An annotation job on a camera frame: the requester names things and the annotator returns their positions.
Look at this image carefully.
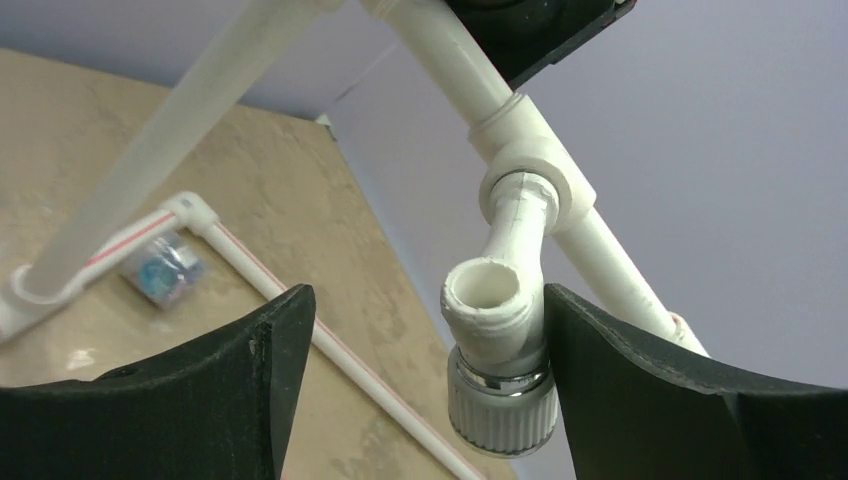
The white PVC pipe frame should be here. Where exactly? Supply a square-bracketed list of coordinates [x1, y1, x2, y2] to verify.
[0, 0, 710, 480]

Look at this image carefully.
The white faucet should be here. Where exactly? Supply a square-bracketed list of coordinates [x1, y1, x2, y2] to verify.
[440, 172, 559, 458]

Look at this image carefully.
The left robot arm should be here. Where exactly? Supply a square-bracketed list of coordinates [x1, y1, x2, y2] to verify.
[448, 0, 636, 90]

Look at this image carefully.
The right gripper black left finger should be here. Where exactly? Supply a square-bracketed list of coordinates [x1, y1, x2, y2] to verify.
[1, 284, 316, 479]

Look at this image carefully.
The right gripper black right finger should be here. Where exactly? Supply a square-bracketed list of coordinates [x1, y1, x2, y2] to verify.
[544, 284, 847, 479]

